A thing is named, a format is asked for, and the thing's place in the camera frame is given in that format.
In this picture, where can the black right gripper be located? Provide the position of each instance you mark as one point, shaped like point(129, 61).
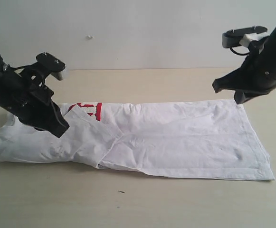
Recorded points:
point(256, 76)

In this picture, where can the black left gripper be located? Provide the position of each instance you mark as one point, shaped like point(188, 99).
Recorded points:
point(24, 94)

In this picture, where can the white t-shirt red lettering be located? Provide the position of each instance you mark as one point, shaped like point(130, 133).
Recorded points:
point(207, 139)

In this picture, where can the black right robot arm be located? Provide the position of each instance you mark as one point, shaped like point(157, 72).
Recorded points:
point(257, 74)

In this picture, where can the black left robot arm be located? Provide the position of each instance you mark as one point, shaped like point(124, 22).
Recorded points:
point(23, 93)

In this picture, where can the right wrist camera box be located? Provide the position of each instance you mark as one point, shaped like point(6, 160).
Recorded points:
point(243, 36)

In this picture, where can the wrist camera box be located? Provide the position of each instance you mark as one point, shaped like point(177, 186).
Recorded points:
point(243, 36)
point(56, 67)

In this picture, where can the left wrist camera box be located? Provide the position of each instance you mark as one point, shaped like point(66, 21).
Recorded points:
point(56, 67)

